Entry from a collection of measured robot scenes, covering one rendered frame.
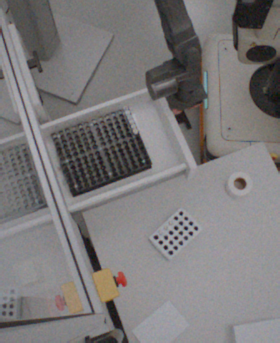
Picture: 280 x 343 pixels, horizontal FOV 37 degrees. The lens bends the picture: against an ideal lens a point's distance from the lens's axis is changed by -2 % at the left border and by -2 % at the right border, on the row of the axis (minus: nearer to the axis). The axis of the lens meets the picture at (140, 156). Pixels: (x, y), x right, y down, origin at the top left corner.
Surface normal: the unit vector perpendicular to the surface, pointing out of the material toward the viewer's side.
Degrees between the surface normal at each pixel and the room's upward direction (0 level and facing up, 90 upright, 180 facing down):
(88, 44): 3
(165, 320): 0
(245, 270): 0
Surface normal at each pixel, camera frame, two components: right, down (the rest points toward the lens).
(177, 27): 0.22, 0.46
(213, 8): 0.00, -0.33
